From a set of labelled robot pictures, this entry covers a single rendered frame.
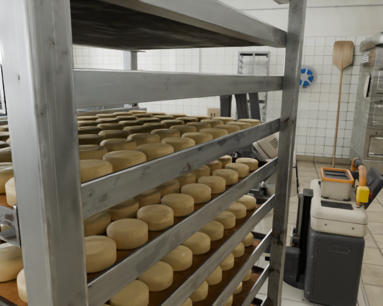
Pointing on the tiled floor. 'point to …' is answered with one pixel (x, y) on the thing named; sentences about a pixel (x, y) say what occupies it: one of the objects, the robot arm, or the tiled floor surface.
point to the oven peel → (339, 53)
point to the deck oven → (376, 107)
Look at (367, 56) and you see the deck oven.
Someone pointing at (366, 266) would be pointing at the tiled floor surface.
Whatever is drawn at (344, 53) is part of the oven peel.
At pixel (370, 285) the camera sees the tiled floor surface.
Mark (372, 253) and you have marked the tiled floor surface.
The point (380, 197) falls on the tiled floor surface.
